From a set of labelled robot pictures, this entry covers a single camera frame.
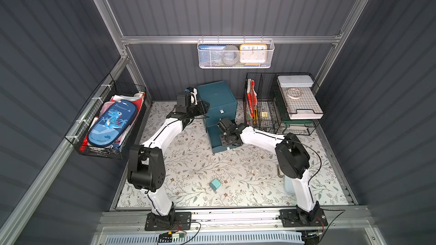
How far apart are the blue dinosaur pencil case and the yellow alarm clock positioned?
0.60 meters

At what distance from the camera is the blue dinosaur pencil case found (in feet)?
2.03

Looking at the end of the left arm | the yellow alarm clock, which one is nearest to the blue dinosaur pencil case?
the end of the left arm

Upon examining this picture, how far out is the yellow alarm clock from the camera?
Answer: 898 millimetres
